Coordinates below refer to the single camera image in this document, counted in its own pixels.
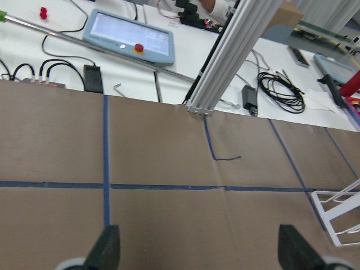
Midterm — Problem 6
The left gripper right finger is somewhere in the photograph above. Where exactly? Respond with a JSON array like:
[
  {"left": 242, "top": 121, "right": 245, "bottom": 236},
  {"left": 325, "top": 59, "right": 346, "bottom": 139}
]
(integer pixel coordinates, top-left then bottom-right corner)
[{"left": 277, "top": 223, "right": 360, "bottom": 270}]

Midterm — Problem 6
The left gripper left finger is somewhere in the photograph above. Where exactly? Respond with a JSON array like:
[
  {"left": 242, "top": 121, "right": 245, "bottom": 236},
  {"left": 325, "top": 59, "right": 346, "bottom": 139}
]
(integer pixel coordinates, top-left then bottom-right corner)
[{"left": 55, "top": 224, "right": 121, "bottom": 270}]

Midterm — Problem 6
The red parts tray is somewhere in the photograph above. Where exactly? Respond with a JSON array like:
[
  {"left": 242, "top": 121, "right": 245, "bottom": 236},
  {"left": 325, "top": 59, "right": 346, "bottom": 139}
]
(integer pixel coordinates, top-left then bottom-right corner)
[{"left": 345, "top": 97, "right": 360, "bottom": 125}]

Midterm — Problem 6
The red water bottle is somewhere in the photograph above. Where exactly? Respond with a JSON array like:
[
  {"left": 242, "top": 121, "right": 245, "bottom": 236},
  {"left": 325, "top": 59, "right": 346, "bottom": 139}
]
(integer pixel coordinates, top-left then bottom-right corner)
[{"left": 339, "top": 72, "right": 360, "bottom": 97}]

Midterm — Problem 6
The black power adapter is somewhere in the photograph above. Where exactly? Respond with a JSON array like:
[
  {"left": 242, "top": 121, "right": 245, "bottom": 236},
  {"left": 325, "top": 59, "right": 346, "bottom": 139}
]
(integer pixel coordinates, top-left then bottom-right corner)
[{"left": 83, "top": 65, "right": 104, "bottom": 94}]

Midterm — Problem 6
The white wire cup rack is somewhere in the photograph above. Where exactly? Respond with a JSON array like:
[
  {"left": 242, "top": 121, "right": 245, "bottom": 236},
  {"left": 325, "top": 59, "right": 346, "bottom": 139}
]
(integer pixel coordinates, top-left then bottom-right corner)
[{"left": 311, "top": 179, "right": 359, "bottom": 247}]

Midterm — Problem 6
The coiled black cable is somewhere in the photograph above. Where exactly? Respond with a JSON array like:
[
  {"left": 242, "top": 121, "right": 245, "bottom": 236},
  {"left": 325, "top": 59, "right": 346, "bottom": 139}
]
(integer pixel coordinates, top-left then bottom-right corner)
[{"left": 257, "top": 70, "right": 306, "bottom": 115}]

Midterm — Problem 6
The aluminium frame post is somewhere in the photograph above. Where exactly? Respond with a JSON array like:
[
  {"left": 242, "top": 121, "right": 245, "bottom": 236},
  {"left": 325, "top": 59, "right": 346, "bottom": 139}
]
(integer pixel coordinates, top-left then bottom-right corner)
[{"left": 186, "top": 1, "right": 282, "bottom": 115}]

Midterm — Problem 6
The green handled reacher grabber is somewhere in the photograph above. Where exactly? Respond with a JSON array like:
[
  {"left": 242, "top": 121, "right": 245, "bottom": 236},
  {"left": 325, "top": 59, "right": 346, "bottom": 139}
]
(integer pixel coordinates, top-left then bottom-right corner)
[{"left": 1, "top": 11, "right": 195, "bottom": 83}]

